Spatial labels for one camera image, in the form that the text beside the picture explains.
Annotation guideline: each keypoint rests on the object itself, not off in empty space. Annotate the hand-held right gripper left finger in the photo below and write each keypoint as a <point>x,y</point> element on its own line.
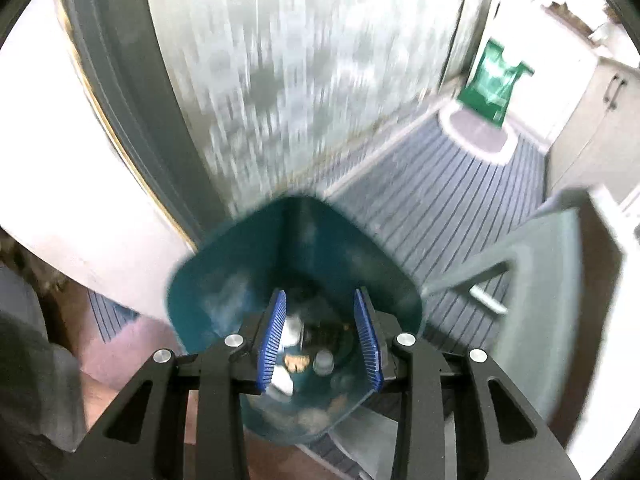
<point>272,340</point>

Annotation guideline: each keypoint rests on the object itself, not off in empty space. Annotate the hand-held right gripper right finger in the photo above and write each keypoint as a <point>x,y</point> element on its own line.
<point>369,340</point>

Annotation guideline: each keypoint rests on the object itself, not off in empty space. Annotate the large white tissue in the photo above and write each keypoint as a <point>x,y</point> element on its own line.
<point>294,330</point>

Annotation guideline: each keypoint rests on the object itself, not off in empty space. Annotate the small tissue piece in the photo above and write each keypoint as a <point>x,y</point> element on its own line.
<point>284,382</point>

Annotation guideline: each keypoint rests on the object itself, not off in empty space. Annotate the teal plastic trash bin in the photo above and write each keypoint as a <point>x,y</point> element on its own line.
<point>310,240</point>

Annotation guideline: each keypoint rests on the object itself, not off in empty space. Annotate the grey striped carpet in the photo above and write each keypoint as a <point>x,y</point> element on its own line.
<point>450,210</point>

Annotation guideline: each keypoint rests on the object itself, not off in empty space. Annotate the grey green chair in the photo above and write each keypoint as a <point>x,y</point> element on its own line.
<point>545,310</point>

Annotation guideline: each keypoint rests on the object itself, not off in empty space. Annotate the oval grey pink rug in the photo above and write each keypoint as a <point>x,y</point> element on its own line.
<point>480,135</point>

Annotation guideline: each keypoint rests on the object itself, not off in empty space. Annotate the person's dark grey clothing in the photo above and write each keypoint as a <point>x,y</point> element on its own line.
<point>35,385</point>

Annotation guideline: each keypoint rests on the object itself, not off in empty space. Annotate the green rice bag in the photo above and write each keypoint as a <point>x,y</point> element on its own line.
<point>492,85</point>

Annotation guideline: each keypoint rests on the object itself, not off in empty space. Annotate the plain white cabinet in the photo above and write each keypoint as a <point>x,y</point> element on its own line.
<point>550,75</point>

